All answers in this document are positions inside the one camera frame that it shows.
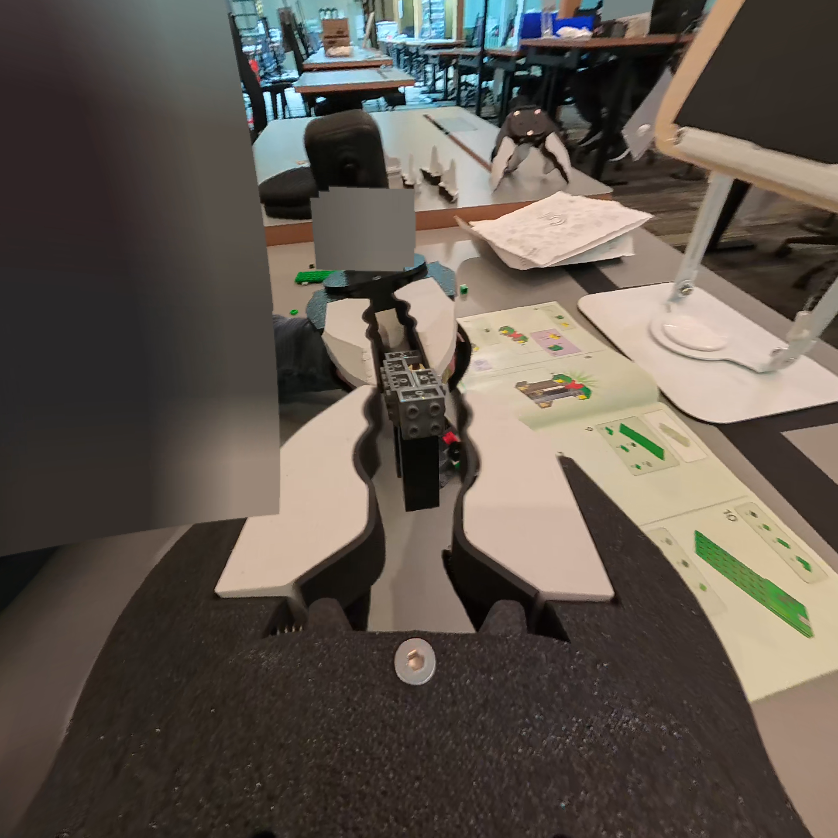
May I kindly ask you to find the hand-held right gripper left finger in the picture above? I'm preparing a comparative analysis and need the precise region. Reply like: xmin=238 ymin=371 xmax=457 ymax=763
xmin=215 ymin=386 xmax=387 ymax=632

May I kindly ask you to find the wooden background table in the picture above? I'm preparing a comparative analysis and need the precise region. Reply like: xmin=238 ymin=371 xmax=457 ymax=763
xmin=292 ymin=64 xmax=418 ymax=117
xmin=519 ymin=31 xmax=696 ymax=125

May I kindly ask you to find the spare black and white gripper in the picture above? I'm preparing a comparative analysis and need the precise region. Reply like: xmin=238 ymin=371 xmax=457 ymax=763
xmin=489 ymin=96 xmax=572 ymax=192

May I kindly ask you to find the grey desk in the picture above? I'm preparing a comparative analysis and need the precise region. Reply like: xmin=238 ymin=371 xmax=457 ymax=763
xmin=0 ymin=226 xmax=838 ymax=838

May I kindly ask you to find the wood framed black screen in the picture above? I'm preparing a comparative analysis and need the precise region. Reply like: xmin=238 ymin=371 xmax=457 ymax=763
xmin=653 ymin=0 xmax=838 ymax=215

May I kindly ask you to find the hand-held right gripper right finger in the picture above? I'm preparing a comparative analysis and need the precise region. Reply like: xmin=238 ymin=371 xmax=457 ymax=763
xmin=444 ymin=390 xmax=616 ymax=633

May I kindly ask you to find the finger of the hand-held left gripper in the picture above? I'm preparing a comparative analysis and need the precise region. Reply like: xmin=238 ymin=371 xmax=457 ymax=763
xmin=393 ymin=278 xmax=459 ymax=385
xmin=321 ymin=296 xmax=385 ymax=388

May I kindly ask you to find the black and tan brick assembly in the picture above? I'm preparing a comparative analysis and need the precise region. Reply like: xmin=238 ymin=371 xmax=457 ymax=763
xmin=381 ymin=350 xmax=450 ymax=513

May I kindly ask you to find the stack of black pads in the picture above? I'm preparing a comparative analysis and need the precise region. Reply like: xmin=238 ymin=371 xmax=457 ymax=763
xmin=258 ymin=166 xmax=316 ymax=221

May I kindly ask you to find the green instruction booklet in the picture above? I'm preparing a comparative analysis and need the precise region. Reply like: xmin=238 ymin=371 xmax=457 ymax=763
xmin=454 ymin=300 xmax=830 ymax=706

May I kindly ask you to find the folded white paper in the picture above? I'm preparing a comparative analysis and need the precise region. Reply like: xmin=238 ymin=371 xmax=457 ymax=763
xmin=454 ymin=190 xmax=656 ymax=271

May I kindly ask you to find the white tablet stand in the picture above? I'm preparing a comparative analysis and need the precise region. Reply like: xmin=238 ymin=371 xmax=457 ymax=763
xmin=577 ymin=126 xmax=838 ymax=424

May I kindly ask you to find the brown paper bag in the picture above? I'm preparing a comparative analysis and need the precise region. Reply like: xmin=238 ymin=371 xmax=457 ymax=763
xmin=320 ymin=17 xmax=356 ymax=58

